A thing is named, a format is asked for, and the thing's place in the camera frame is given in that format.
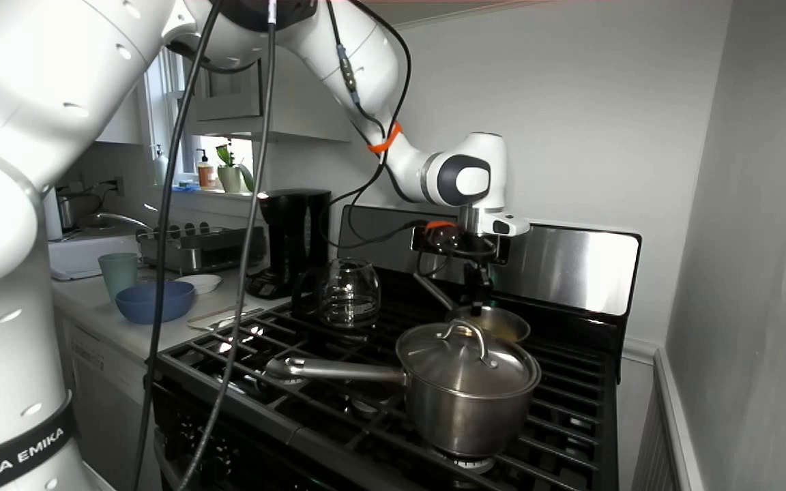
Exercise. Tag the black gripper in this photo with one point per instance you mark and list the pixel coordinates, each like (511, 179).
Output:
(455, 246)

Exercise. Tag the small steel saucepan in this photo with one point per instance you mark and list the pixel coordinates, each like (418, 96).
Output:
(502, 326)

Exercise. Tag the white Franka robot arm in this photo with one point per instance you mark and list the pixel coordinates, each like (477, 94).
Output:
(12, 119)

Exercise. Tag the steel pot lid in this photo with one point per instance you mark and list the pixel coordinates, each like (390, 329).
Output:
(463, 357)

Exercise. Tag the black gas stove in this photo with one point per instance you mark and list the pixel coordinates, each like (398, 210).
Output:
(566, 267)

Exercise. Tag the large steel pot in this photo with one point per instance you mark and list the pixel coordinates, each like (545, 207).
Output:
(463, 423)

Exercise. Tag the glass coffee carafe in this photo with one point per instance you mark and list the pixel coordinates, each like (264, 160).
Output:
(349, 295)

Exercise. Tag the black coffee maker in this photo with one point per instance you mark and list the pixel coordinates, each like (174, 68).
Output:
(294, 235)

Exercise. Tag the white baseboard trim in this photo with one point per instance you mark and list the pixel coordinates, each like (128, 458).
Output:
(675, 417)

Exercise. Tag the potted green plant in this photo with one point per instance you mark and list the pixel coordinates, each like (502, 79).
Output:
(233, 175)

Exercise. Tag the metal dish rack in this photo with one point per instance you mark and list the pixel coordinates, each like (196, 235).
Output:
(203, 246)

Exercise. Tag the small orange bottle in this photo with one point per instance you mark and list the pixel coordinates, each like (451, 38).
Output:
(206, 175)

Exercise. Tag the blue bowl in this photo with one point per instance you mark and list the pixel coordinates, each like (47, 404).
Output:
(147, 304)

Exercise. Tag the white framed window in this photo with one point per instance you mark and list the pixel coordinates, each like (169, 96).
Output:
(162, 119)

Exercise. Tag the pale green cup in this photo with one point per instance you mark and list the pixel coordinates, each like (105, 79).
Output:
(117, 270)

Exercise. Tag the chrome sink faucet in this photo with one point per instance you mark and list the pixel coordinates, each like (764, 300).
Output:
(121, 218)

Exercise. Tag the white base cabinet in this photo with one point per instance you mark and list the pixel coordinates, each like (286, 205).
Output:
(106, 409)

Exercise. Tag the white sink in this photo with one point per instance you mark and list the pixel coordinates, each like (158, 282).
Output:
(80, 256)

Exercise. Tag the white paper towel roll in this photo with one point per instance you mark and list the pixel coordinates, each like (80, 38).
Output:
(53, 218)

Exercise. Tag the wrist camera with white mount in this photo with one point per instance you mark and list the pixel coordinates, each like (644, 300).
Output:
(502, 224)

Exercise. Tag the glass door wall cabinet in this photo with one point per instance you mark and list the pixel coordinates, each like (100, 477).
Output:
(311, 109)

